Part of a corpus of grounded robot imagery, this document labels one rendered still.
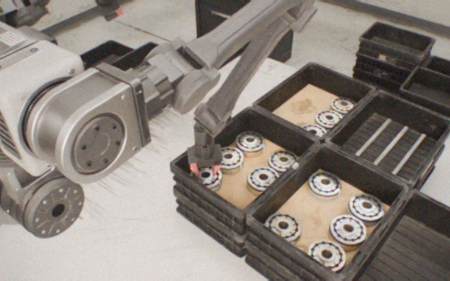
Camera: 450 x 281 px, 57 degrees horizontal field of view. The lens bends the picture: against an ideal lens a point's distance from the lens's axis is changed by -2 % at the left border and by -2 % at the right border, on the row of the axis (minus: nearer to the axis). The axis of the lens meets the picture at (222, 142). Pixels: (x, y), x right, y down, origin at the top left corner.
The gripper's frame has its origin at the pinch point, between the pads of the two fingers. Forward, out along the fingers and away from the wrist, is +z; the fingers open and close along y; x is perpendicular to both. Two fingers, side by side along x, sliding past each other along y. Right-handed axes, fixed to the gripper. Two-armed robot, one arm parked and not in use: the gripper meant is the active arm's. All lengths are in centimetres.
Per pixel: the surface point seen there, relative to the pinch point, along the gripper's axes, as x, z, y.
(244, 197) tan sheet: 7.7, 4.1, -11.2
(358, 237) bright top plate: 29.4, 1.1, -39.4
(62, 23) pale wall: -294, 80, 108
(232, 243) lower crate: 19.1, 11.7, -5.6
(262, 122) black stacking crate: -19.8, -2.0, -22.1
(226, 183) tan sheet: 1.0, 4.1, -6.6
